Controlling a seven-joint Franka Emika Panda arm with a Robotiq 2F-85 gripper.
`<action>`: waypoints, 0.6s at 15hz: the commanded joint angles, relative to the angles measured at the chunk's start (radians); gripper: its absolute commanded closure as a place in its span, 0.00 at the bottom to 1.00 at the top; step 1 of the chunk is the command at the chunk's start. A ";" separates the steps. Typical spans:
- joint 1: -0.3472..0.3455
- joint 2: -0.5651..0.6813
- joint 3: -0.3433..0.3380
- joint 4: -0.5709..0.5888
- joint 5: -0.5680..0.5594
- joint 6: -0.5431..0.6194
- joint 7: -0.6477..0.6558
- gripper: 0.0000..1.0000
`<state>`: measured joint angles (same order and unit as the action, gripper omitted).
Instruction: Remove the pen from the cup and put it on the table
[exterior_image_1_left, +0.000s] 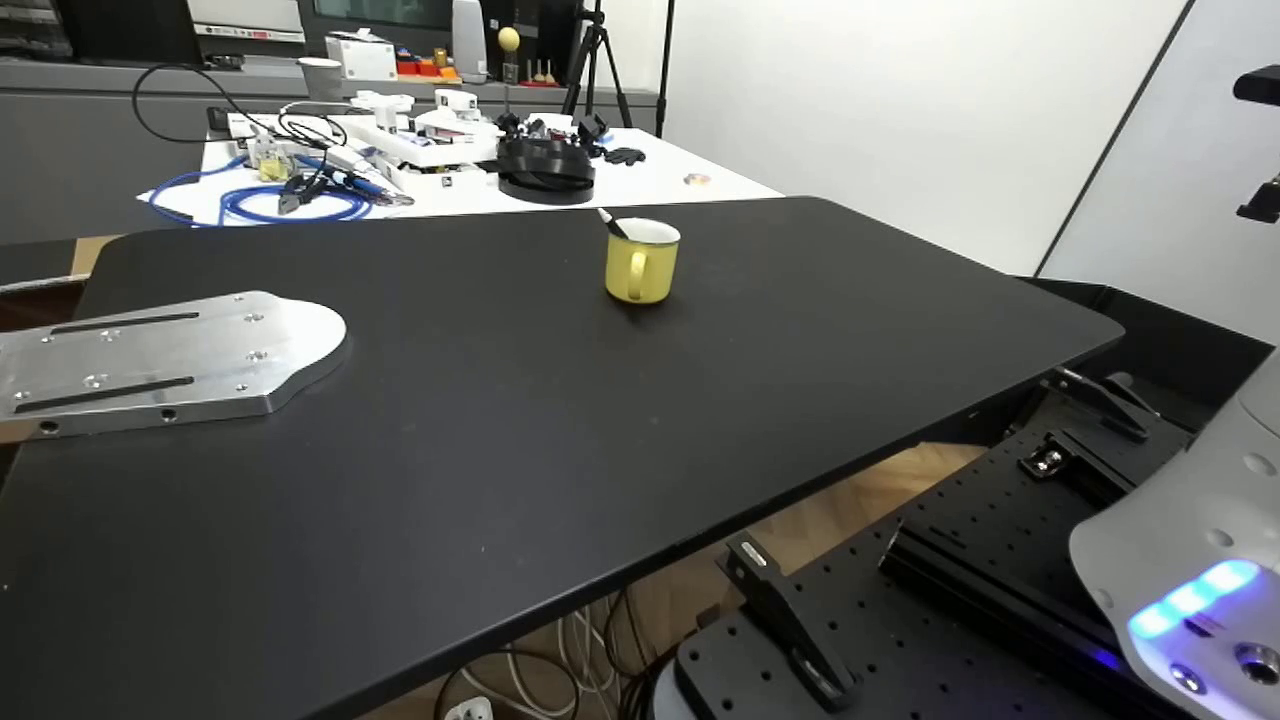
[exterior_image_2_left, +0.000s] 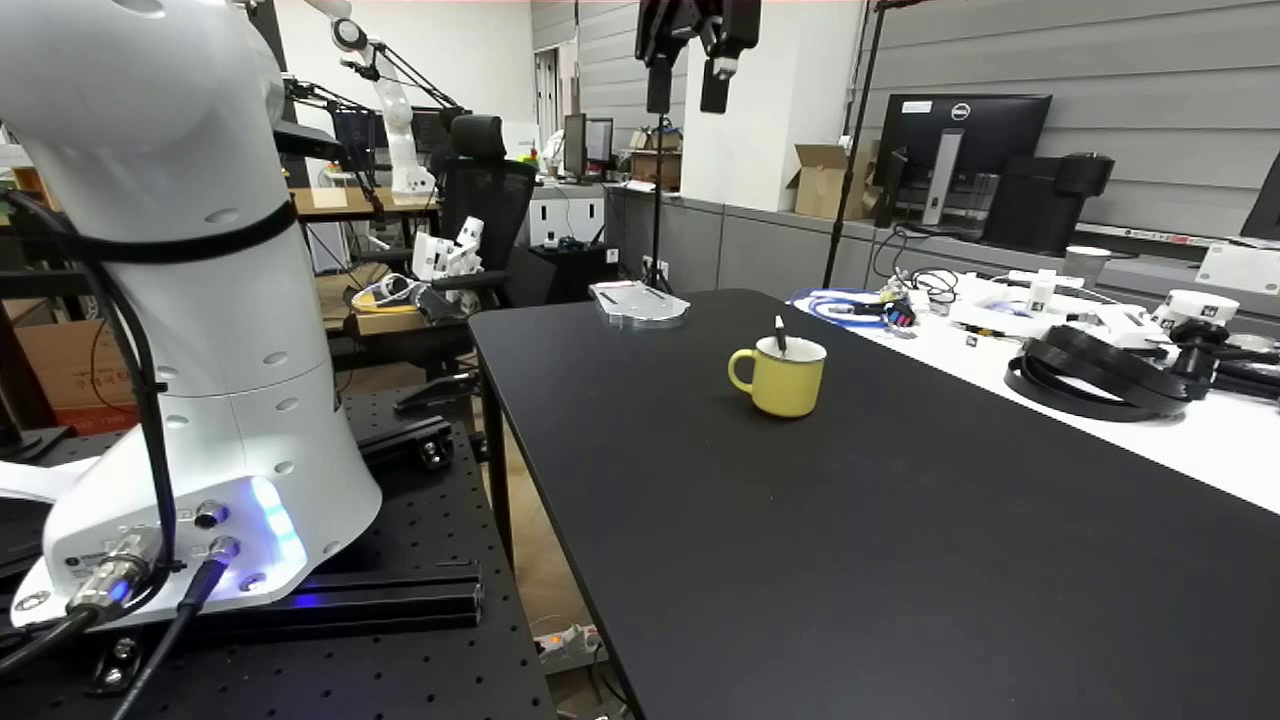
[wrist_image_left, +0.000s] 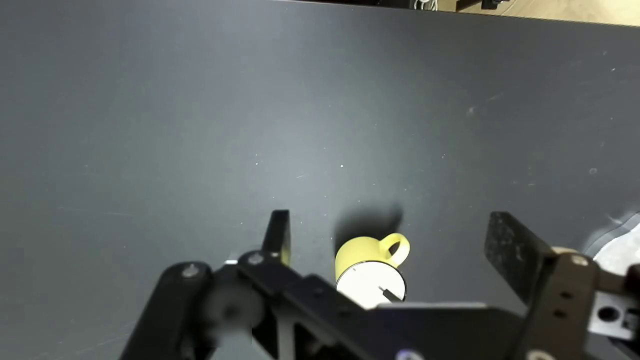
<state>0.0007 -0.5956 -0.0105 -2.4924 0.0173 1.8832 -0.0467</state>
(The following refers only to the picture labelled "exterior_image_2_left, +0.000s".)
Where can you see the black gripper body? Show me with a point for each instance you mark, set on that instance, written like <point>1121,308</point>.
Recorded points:
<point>693,22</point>

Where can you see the white pen with dark cap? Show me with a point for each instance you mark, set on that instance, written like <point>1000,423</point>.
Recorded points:
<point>782,333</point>

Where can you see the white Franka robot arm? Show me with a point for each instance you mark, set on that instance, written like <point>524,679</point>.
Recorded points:
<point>203,333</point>

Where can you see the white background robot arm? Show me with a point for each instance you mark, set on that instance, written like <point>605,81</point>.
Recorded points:
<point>396,126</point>

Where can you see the thin black stand pole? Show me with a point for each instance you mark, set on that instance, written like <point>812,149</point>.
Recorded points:
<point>657,202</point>

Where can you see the black office chair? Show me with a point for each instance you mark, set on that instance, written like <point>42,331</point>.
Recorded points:
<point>487,213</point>

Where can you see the black Dell monitor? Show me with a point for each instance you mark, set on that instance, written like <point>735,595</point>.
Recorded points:
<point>952,152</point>

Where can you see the blue and white clutter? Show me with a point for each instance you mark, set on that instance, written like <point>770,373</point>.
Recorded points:
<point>862,304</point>

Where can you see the white machine part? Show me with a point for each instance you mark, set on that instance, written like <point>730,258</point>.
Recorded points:
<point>447,250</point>

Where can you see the yellow ceramic mug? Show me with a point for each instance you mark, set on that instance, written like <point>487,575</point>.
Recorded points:
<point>782,383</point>

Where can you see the wooden desk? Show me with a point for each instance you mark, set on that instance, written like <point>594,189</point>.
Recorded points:
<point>361,202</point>

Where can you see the black box-shaped computer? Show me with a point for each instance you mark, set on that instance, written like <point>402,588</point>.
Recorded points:
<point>1047,202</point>

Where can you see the white papers pile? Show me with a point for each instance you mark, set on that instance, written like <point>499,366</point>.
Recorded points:
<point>1042,300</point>

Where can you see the small white device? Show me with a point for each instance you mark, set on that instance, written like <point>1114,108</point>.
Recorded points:
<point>1198,308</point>

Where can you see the white flat box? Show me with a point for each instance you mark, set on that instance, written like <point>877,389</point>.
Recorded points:
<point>1240,266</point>

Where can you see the black power adapter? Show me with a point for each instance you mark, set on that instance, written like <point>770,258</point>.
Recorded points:
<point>1235,361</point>

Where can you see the black perforated breadboard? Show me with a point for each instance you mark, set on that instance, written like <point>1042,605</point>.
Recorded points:
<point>402,664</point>

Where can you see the brown cardboard carton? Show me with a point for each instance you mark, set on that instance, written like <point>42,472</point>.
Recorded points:
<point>66,366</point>

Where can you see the black aluminium rail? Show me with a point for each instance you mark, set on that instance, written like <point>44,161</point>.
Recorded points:
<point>387,602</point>

